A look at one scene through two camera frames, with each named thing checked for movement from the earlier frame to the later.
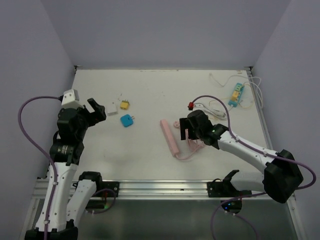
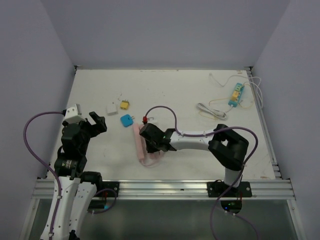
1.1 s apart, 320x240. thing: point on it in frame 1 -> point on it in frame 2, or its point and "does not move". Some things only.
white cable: [220, 115] does not move
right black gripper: [184, 124] -> [151, 149]
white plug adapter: [112, 109] does not move
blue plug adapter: [127, 120] does not move
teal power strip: [239, 87] does not move
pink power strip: [166, 130] -> [141, 142]
